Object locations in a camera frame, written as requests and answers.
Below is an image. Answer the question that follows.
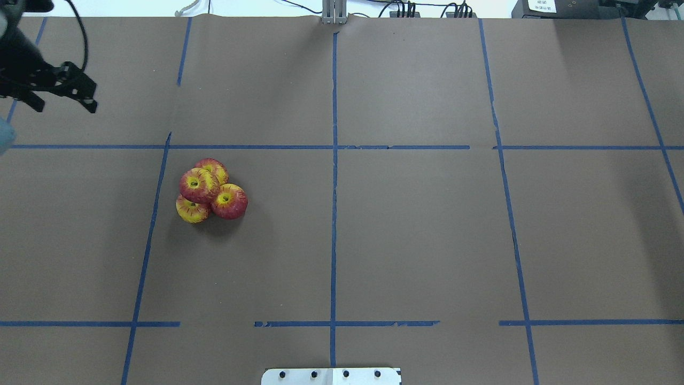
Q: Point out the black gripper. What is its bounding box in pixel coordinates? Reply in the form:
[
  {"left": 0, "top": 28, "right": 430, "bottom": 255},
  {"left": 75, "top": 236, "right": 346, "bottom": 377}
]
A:
[{"left": 1, "top": 24, "right": 54, "bottom": 113}]

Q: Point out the lone red yellow apple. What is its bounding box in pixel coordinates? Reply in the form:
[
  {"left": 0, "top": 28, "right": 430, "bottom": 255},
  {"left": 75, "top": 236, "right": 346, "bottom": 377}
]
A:
[{"left": 178, "top": 168, "right": 220, "bottom": 204}]

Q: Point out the back red yellow apple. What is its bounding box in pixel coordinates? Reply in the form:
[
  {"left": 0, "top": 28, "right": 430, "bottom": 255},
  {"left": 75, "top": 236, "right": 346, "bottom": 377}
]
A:
[{"left": 195, "top": 158, "right": 230, "bottom": 185}]

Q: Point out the left front red yellow apple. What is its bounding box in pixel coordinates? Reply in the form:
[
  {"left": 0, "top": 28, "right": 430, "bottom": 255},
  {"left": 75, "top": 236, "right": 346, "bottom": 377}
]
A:
[{"left": 175, "top": 194, "right": 213, "bottom": 224}]

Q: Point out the right front red yellow apple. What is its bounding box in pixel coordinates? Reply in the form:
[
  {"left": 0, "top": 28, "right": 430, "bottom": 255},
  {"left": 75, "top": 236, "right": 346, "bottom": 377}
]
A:
[{"left": 210, "top": 183, "right": 248, "bottom": 221}]

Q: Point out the black box with label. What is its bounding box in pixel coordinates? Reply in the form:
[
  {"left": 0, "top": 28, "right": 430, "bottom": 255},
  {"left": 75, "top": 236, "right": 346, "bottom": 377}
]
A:
[{"left": 510, "top": 1, "right": 601, "bottom": 20}]

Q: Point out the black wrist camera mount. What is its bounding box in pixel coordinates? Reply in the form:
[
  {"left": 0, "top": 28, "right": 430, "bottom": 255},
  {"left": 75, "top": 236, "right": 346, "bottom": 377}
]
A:
[{"left": 28, "top": 61, "right": 98, "bottom": 114}]

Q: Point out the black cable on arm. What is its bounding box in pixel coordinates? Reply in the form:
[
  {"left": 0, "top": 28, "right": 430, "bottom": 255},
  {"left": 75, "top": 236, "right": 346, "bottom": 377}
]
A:
[{"left": 63, "top": 0, "right": 89, "bottom": 70}]

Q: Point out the grey aluminium frame post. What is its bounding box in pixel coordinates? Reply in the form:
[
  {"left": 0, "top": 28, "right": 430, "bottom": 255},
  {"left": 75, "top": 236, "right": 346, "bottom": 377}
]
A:
[{"left": 321, "top": 0, "right": 348, "bottom": 25}]

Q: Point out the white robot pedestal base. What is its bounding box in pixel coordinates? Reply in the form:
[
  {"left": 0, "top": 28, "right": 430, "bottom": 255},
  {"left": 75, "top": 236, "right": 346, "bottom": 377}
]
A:
[{"left": 261, "top": 367, "right": 402, "bottom": 384}]

